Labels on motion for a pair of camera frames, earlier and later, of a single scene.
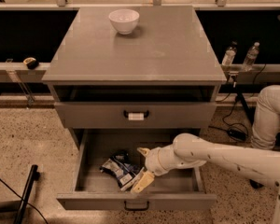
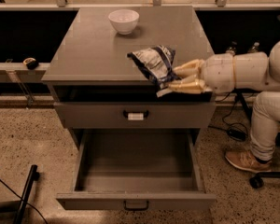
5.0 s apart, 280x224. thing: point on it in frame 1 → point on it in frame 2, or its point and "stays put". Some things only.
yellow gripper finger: x=146 y=179 → x=191 y=85
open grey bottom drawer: x=95 y=189 stays put
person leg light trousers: x=273 y=103 stays put
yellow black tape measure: x=31 y=63 stays put
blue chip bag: x=119 y=167 → x=157 y=63
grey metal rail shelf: x=17 y=72 stays put
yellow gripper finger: x=144 y=151 → x=190 y=70
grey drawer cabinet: x=118 y=92 stays put
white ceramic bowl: x=123 y=20 stays put
